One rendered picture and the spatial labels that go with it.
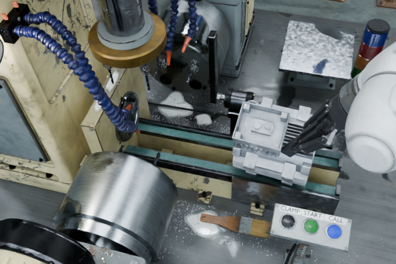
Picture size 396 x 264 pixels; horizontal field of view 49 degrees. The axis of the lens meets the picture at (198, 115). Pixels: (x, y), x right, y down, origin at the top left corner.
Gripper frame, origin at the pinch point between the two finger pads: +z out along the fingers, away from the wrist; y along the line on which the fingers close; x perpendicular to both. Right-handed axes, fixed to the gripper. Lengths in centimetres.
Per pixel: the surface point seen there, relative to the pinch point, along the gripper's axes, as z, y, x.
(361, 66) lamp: -6.2, -33.5, 13.6
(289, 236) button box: 3.2, 20.9, 4.2
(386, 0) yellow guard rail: 69, -228, 98
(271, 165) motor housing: 8.8, 1.6, -0.3
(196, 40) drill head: 11.7, -27.7, -30.1
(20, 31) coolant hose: -2, 10, -65
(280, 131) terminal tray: 1.6, -3.7, -3.5
